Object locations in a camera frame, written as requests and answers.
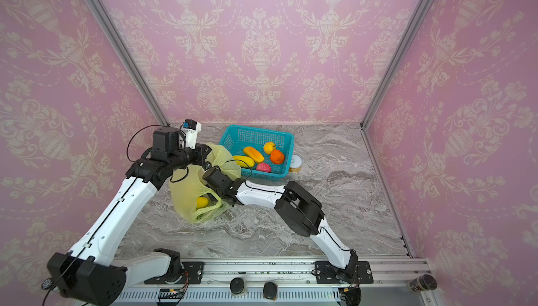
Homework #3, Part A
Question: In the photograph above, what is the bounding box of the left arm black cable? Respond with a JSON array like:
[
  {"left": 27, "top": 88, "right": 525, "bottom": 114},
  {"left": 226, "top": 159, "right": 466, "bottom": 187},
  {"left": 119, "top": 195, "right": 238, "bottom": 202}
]
[{"left": 41, "top": 124, "right": 190, "bottom": 306}]

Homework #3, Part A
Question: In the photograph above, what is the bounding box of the right corner aluminium post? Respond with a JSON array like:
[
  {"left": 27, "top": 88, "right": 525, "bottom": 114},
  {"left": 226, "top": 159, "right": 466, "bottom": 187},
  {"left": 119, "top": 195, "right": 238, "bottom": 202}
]
[{"left": 361, "top": 0, "right": 448, "bottom": 130}]

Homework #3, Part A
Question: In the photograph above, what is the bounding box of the yellow plastic bag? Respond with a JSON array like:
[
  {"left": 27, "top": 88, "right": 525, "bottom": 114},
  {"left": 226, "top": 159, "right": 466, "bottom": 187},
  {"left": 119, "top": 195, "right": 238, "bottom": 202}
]
[{"left": 170, "top": 143, "right": 242, "bottom": 224}]

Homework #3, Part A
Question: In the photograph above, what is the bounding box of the black knob left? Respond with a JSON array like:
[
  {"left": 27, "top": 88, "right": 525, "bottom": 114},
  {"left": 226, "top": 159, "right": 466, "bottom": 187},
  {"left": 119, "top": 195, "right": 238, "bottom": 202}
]
[{"left": 229, "top": 277, "right": 246, "bottom": 296}]

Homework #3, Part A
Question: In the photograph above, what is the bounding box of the black knob right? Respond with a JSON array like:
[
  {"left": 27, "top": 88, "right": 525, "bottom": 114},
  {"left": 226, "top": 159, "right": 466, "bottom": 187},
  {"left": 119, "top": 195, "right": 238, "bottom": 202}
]
[{"left": 263, "top": 282, "right": 278, "bottom": 300}]

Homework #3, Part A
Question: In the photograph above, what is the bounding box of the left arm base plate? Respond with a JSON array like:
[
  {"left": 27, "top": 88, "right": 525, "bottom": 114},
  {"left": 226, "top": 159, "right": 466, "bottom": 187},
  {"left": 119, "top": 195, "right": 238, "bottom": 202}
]
[{"left": 144, "top": 261, "right": 205, "bottom": 285}]

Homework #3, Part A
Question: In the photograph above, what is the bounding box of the left corner aluminium post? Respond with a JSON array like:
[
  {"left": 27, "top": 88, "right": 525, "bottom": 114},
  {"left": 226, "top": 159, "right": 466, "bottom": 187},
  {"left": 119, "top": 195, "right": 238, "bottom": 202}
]
[{"left": 85, "top": 0, "right": 169, "bottom": 125}]

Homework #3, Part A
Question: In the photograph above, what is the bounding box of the dark jar right corner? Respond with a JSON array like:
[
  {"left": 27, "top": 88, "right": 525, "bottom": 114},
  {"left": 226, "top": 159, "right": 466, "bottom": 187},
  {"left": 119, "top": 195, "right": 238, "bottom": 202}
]
[{"left": 407, "top": 274, "right": 438, "bottom": 293}]

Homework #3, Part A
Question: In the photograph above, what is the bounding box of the black knob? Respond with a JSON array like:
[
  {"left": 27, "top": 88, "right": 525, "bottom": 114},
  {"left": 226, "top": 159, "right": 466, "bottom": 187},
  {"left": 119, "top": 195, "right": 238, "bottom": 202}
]
[
  {"left": 229, "top": 277, "right": 246, "bottom": 296},
  {"left": 263, "top": 282, "right": 278, "bottom": 300}
]

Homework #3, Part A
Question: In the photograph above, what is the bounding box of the corner aluminium post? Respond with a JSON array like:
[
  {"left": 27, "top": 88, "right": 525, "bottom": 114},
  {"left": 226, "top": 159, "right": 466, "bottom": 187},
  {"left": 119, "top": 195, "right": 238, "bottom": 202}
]
[
  {"left": 85, "top": 0, "right": 169, "bottom": 125},
  {"left": 361, "top": 0, "right": 448, "bottom": 130}
]

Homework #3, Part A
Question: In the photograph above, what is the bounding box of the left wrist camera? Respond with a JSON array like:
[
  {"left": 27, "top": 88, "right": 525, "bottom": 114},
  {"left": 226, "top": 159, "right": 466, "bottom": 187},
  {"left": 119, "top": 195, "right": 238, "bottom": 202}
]
[{"left": 182, "top": 119, "right": 202, "bottom": 149}]

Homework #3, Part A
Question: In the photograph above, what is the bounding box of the yellow toy fruit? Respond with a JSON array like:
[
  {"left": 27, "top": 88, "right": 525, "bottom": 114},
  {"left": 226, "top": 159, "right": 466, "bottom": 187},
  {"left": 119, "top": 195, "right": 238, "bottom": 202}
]
[{"left": 233, "top": 156, "right": 256, "bottom": 169}]

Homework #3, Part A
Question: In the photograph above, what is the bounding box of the yellow toy banana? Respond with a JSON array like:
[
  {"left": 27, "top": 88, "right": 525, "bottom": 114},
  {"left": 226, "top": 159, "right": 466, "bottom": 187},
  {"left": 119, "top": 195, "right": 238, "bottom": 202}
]
[{"left": 196, "top": 196, "right": 210, "bottom": 209}]

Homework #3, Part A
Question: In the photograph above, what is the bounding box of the teal plastic basket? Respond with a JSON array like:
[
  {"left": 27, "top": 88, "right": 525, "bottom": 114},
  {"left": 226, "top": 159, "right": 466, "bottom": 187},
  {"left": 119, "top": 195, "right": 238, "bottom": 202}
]
[{"left": 219, "top": 125, "right": 295, "bottom": 181}]

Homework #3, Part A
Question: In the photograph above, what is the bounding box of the orange-yellow toy mango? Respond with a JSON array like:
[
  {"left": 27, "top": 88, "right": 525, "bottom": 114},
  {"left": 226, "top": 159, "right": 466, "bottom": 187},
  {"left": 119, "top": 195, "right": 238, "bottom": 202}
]
[{"left": 243, "top": 146, "right": 265, "bottom": 164}]

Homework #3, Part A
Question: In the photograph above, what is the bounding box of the orange toy fruit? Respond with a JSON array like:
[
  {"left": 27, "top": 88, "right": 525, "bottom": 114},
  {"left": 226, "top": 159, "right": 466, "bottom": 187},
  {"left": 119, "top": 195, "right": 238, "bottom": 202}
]
[{"left": 270, "top": 149, "right": 285, "bottom": 164}]

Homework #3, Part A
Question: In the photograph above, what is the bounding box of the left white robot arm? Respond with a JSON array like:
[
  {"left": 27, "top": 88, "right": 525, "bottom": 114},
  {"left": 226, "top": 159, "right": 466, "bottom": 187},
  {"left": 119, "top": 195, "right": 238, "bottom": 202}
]
[{"left": 41, "top": 120, "right": 211, "bottom": 305}]

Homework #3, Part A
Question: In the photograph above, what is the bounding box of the pink toy fruit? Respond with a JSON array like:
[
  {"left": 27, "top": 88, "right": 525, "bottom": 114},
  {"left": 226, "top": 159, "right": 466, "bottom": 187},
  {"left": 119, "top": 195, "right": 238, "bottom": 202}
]
[{"left": 256, "top": 163, "right": 272, "bottom": 173}]

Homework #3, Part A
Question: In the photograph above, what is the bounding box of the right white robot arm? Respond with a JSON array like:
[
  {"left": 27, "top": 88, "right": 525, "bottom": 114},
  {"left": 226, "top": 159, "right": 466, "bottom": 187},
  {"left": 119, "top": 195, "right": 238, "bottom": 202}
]
[{"left": 203, "top": 166, "right": 358, "bottom": 284}]

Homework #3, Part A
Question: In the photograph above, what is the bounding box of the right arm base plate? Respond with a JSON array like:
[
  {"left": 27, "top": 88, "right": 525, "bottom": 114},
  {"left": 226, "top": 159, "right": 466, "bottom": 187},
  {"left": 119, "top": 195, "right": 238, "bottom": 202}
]
[{"left": 311, "top": 261, "right": 374, "bottom": 285}]

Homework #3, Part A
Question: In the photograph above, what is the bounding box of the aluminium front rail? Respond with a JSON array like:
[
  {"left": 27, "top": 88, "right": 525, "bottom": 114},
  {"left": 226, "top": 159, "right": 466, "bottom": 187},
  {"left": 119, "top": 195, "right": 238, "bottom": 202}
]
[{"left": 111, "top": 257, "right": 442, "bottom": 305}]

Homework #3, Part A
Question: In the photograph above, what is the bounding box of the small yellow toy lemon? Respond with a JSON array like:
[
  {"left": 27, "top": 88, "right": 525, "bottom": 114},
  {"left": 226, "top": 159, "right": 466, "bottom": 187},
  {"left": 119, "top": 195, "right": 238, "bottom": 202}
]
[{"left": 263, "top": 142, "right": 277, "bottom": 156}]

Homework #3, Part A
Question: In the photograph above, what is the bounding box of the purple bottle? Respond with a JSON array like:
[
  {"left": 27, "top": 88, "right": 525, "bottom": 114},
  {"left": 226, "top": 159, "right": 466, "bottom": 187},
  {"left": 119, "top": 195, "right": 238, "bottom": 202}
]
[{"left": 41, "top": 277, "right": 54, "bottom": 291}]

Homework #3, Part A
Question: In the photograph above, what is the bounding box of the small orange-print tin can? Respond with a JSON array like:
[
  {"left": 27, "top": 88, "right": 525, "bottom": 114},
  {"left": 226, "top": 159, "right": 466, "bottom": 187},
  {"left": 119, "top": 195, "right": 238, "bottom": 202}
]
[{"left": 289, "top": 155, "right": 303, "bottom": 173}]

